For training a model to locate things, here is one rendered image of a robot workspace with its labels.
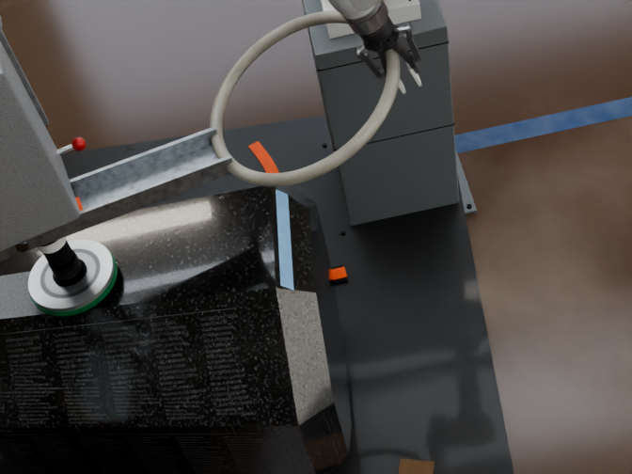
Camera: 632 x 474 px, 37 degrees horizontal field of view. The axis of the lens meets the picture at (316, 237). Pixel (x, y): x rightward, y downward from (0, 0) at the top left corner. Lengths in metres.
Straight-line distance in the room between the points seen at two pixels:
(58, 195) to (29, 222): 0.09
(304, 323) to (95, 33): 2.61
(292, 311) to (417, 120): 1.03
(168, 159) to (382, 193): 1.19
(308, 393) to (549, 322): 1.06
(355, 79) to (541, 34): 1.34
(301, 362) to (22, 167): 0.80
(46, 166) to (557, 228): 1.92
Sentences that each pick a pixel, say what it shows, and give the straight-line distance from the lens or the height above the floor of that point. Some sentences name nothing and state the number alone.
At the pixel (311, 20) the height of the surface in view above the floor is 1.17.
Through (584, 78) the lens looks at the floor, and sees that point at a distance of 3.90.
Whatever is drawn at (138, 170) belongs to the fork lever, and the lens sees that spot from 2.29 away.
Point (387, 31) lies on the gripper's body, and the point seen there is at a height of 1.29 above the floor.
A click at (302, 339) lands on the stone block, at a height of 0.70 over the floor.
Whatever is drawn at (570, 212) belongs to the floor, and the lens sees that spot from 3.42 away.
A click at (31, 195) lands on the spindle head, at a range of 2.05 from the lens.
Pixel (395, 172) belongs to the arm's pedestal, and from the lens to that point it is 3.25.
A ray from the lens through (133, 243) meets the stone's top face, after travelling 2.45.
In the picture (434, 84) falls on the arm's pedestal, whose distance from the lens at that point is 3.02.
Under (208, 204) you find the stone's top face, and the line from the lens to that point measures 2.47.
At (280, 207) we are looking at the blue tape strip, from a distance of 2.43.
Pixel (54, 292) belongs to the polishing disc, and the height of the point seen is 0.87.
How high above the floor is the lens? 2.59
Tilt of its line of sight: 49 degrees down
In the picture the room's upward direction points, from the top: 14 degrees counter-clockwise
